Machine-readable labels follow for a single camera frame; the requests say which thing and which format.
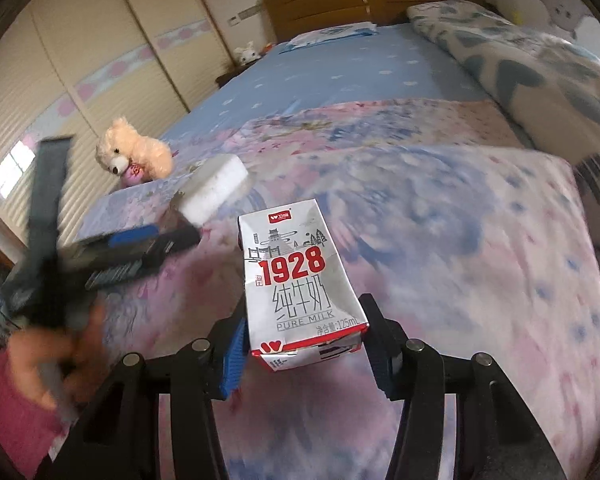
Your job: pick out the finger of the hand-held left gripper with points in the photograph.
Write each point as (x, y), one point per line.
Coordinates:
(135, 237)
(130, 272)

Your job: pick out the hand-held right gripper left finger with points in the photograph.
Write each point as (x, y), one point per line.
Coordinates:
(235, 360)

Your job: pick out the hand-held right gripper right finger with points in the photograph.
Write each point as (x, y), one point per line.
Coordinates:
(380, 355)

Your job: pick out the white foam block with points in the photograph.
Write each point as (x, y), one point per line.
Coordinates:
(212, 185)

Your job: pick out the white and red milk carton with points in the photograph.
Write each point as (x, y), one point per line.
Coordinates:
(300, 280)

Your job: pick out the person's left hand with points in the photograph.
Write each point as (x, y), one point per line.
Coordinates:
(30, 360)

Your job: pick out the beige teddy bear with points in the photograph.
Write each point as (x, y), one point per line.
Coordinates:
(140, 147)

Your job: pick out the pink floral blanket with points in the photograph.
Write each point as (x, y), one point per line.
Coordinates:
(480, 260)

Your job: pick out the dark wooden nightstand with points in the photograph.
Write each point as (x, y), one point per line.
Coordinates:
(230, 77)

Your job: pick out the cream sliding-door wardrobe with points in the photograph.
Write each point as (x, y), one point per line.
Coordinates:
(105, 35)

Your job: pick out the small white plush toy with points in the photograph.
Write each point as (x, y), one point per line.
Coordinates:
(245, 54)

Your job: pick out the blue bed sheet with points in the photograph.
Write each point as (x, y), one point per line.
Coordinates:
(355, 75)

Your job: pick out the blue patterned pillow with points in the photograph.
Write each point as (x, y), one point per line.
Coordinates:
(330, 35)

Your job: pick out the wooden headboard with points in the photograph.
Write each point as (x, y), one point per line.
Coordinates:
(330, 5)

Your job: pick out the folded blue patterned quilt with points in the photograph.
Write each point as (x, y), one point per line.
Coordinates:
(520, 60)

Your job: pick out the grey cartoon bed rail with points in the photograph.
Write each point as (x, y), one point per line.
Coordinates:
(565, 15)

